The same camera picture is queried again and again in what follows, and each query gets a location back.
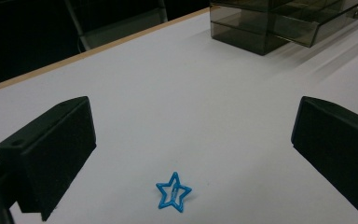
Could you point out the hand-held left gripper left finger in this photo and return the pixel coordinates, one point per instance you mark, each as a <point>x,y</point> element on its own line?
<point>52,149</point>

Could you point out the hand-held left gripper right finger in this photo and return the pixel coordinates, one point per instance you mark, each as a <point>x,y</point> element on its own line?
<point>335,146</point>

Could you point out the blue star-shaped hair clip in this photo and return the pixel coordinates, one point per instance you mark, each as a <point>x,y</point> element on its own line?
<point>167,186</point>

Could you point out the smoky transparent drawer organizer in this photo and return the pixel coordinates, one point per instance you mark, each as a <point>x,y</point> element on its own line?
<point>248,31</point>

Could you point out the grey metal chair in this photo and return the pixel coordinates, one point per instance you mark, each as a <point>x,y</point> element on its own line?
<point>118,23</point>

